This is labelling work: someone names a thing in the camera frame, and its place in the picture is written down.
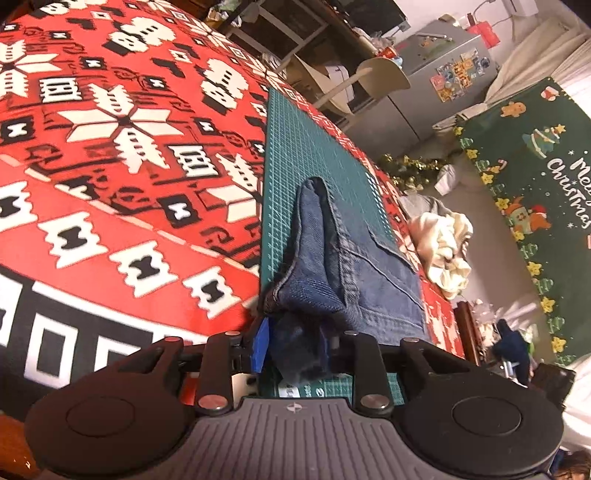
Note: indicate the grey cloth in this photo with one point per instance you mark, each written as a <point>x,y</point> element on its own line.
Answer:
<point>425,205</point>

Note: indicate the tinsel decorated small tree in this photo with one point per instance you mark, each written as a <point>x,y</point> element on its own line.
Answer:
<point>406,168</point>

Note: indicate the cluttered dark desk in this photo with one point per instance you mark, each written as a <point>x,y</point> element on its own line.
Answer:
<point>351,23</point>

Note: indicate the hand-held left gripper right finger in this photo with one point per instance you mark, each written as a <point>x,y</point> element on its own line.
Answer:
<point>341,355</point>

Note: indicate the green cutting mat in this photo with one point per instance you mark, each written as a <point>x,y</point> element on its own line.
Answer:
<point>304,147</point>

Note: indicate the dark blue cloth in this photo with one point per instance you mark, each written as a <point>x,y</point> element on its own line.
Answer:
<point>512,346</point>

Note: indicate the cream plastic chair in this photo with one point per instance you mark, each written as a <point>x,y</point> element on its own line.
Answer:
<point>369,78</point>

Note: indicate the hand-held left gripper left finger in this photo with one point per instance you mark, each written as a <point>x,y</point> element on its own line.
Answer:
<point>261,347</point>

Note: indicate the blue denim shorts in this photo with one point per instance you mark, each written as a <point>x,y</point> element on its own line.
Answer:
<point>360,277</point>

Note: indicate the green printed wall hanging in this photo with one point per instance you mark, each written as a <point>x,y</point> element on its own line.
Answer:
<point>531,184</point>

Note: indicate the grey refrigerator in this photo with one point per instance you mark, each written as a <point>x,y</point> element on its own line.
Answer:
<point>415,83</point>

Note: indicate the red patterned blanket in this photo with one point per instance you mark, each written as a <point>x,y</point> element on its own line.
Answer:
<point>115,184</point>

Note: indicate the dark wooden nightstand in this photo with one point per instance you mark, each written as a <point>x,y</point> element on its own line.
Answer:
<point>468,332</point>

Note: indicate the white knit sweater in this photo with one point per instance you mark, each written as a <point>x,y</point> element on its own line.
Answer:
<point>443,249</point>

